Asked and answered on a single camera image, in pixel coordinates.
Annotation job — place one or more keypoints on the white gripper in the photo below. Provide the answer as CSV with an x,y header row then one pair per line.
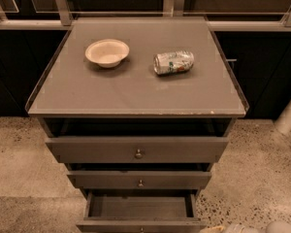
x,y
237,228

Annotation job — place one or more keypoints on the grey bottom drawer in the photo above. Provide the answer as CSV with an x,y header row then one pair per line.
x,y
155,211

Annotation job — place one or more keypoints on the grey drawer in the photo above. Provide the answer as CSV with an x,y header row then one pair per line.
x,y
139,179
137,149
155,211

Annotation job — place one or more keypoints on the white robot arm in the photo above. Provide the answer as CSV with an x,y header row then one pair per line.
x,y
273,227

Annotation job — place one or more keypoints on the grey middle drawer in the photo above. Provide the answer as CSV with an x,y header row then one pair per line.
x,y
139,179

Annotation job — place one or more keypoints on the grey drawer cabinet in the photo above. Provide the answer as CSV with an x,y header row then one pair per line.
x,y
77,98

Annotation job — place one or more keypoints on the grey top drawer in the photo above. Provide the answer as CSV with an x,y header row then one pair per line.
x,y
137,149

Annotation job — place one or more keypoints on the crushed soda can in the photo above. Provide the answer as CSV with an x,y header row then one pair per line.
x,y
173,62

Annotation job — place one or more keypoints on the white paper bowl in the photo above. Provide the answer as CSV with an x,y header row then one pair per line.
x,y
107,53

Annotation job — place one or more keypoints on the metal railing frame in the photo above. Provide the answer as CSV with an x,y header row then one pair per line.
x,y
218,15

